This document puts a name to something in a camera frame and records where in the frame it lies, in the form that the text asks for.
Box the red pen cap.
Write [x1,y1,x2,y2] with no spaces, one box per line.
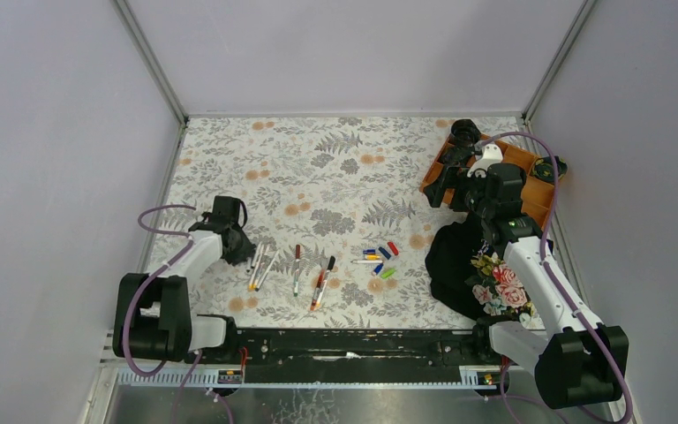
[387,241,399,256]

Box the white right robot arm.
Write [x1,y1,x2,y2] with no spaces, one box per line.
[423,163,631,409]

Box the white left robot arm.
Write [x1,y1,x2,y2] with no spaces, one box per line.
[112,195,256,361]

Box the white pen yellow end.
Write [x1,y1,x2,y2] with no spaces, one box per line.
[250,246,270,291]

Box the white pen orange end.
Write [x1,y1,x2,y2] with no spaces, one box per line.
[248,243,265,291]

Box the white pen blue end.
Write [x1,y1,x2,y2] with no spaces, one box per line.
[255,251,281,292]

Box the white pen brown cap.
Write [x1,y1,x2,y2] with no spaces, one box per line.
[292,244,302,297]

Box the clear pen orange end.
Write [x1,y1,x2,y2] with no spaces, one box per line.
[310,269,326,311]

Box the green pen cap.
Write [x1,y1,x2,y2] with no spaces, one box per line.
[380,269,396,279]

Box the white pen black cap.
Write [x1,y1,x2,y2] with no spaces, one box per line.
[313,256,335,311]

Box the dark patterned fabric roll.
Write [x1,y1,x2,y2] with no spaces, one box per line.
[437,146,478,168]

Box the dark rolled fabric flower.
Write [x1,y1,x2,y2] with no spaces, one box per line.
[448,119,481,147]

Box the wooden compartment tray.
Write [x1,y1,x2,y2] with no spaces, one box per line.
[419,135,554,230]

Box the dark green rolled flower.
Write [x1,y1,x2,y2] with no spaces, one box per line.
[530,156,569,185]

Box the black floral cloth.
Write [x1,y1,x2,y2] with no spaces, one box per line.
[425,214,544,329]

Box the floral patterned table mat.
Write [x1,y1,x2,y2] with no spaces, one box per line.
[147,117,474,329]

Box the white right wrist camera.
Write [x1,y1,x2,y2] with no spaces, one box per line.
[467,143,503,178]

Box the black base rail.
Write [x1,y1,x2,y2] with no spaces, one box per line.
[204,328,501,387]

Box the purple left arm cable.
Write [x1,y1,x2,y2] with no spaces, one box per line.
[121,204,207,379]

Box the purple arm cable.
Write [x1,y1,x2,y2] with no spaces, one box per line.
[478,131,635,424]
[121,204,207,379]

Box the white slotted cable duct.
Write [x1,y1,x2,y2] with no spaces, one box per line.
[115,367,495,391]

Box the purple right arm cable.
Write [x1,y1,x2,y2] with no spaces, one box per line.
[478,131,635,424]

